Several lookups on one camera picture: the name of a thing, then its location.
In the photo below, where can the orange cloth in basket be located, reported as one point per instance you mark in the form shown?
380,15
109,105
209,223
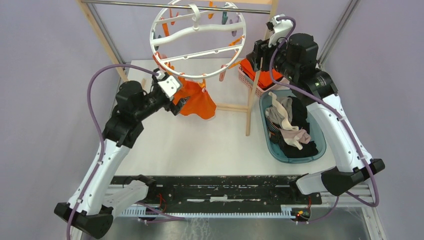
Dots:
264,81

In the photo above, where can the pink clothespin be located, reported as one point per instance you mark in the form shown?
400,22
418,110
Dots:
222,74

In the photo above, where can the dark clothes in basin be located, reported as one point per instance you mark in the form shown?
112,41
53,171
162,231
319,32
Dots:
275,137

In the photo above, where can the purple clothespin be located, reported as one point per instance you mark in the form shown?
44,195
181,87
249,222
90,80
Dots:
236,21

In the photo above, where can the pink garment in basin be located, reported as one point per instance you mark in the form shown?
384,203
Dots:
296,138

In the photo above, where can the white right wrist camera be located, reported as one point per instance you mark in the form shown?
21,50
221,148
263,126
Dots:
282,27

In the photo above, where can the orange underwear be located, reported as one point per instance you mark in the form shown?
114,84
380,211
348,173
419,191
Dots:
199,101

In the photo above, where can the beige grey underwear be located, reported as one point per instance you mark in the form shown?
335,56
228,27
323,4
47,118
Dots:
281,112

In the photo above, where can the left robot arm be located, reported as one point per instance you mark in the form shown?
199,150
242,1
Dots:
89,209

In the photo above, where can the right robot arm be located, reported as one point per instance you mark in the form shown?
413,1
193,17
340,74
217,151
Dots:
295,58

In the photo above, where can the white round clip hanger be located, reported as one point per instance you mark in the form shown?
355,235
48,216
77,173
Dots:
199,41

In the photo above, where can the black underwear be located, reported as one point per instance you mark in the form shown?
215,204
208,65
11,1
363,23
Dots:
299,114

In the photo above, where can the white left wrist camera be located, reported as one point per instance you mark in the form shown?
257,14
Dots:
168,83

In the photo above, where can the teal clothespin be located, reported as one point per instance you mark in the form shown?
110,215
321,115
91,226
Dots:
224,17

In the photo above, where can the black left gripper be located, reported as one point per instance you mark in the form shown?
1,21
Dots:
175,109

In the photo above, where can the wooden rack frame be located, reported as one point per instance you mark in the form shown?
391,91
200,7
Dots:
173,12

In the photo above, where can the metal hanging rod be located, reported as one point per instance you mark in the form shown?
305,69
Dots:
171,6

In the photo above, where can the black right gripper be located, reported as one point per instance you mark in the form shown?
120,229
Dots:
262,49

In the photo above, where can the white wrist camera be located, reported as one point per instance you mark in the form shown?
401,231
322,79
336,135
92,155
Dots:
282,27
168,83

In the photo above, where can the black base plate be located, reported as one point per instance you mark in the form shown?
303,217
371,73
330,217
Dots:
243,194

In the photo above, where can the teal plastic basin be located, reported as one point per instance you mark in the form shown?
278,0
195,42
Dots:
315,132

